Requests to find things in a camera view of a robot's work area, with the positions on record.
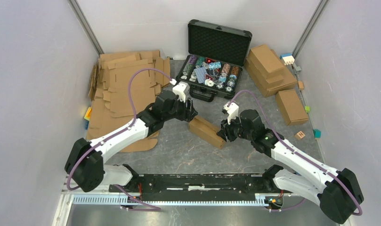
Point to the black poker chip case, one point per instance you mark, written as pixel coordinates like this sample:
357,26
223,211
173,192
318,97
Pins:
213,67

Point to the blue white toy block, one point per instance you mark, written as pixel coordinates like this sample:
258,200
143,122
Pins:
287,59

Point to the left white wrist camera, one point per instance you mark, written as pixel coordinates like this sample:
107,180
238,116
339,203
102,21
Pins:
179,89

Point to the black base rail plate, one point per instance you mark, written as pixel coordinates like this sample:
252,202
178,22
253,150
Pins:
200,187

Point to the small folded cardboard box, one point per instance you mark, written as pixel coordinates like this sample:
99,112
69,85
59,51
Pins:
291,108

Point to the stack of flat cardboard sheets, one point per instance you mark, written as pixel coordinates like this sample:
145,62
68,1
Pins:
122,84

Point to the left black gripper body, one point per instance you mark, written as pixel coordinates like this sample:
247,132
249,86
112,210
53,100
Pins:
180,112

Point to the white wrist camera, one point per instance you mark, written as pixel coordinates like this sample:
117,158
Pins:
231,109
179,89

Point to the small wooden cube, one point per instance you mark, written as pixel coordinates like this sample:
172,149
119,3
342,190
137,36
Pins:
301,85

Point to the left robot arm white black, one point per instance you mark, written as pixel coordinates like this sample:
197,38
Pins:
85,164

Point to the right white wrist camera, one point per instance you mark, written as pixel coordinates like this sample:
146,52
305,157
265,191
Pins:
231,109

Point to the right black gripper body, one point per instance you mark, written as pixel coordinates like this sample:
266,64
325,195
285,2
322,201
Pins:
232,131

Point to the wooden letter H block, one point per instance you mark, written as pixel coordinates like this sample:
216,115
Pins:
299,135

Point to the orange yellow block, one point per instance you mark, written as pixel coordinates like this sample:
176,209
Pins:
87,114

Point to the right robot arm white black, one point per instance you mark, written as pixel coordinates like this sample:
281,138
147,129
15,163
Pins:
336,192

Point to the large folded cardboard box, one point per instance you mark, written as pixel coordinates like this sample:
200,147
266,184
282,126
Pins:
270,86

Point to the teal cube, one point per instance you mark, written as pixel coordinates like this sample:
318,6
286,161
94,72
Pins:
317,133

